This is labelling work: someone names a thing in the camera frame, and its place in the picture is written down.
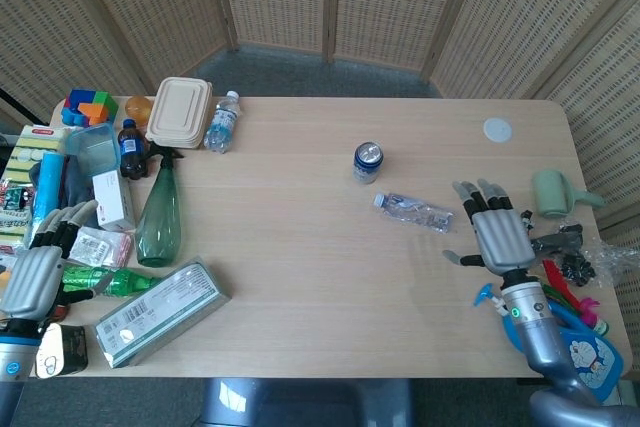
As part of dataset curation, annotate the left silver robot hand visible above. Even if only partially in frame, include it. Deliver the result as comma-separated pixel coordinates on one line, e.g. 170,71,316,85
0,199,100,321

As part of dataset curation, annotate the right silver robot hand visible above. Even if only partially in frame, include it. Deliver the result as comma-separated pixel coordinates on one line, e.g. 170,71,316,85
442,178,537,277

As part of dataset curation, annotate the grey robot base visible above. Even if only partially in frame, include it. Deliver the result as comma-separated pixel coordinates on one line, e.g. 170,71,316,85
198,377,414,427

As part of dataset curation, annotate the crushed clear plastic bottle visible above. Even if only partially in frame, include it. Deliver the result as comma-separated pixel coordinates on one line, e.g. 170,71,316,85
371,191,456,235

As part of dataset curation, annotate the small clear water bottle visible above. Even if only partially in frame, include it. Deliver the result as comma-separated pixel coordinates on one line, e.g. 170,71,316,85
203,90,242,154

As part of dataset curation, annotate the grey black plastic tool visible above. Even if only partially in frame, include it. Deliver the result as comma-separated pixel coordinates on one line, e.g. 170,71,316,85
519,209,585,256

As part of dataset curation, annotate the printed snack packet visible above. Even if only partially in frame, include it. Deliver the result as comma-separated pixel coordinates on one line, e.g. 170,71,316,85
0,177,37,248

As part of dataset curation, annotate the clear bag with red print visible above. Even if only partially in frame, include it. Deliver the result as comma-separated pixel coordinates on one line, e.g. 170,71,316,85
66,226,133,269

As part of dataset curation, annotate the pale green lint roller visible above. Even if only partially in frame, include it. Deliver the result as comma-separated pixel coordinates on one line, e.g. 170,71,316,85
530,168,606,220

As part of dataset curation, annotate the dark shiny-lidded box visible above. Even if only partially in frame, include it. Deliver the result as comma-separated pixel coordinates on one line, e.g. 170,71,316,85
34,322,90,379

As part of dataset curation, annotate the light blue cylinder roll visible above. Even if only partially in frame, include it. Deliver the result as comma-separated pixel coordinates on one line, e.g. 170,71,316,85
25,153,67,248

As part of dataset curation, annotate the green plastic soda bottle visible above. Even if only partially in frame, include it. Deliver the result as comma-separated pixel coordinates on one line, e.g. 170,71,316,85
59,265,162,298

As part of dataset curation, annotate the dark grey cloth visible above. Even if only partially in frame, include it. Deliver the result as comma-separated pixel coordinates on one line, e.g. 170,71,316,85
28,154,97,216

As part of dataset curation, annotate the colourful feather shuttlecock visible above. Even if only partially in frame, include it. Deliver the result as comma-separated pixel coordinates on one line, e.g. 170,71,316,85
541,259,603,331

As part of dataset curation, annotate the crumpled clear plastic bag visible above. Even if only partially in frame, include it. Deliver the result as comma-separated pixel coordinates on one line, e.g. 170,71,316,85
557,234,629,291

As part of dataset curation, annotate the white small carton box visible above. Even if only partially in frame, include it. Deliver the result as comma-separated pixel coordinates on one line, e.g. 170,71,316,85
91,169,137,233

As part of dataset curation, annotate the white round table grommet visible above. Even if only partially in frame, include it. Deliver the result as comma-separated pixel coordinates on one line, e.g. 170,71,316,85
482,117,514,143

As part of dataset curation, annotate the sponge pack with red label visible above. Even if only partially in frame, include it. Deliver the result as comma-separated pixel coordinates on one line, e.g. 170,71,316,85
0,125,73,183

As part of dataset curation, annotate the long grey-green box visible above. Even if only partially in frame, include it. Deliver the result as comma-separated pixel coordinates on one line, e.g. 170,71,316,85
94,255,232,369

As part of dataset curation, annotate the clear blue plastic container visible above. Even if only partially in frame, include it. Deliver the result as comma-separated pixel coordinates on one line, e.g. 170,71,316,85
66,122,123,179

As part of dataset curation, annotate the green spray bottle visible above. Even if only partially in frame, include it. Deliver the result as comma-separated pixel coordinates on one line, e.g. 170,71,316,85
135,141,185,268

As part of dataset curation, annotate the blue cartoon spray bottle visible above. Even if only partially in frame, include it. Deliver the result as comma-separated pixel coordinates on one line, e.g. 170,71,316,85
473,282,626,404

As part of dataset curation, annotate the blue drink can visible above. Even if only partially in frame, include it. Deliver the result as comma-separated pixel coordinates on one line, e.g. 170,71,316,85
352,141,385,185

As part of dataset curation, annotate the dark cola bottle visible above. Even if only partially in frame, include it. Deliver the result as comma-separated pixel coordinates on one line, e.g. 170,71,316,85
118,118,151,181

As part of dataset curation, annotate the colourful block puzzle toy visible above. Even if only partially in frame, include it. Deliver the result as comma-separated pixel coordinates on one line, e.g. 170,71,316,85
60,88,120,127

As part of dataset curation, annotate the orange translucent ball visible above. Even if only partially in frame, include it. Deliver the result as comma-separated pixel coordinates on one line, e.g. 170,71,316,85
124,95,154,124

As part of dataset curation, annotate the beige lidded lunch box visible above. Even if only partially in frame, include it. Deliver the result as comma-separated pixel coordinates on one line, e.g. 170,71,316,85
145,76,213,150

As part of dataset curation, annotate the woven bamboo folding screen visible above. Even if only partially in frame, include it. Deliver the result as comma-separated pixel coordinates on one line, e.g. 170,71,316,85
0,0,640,383

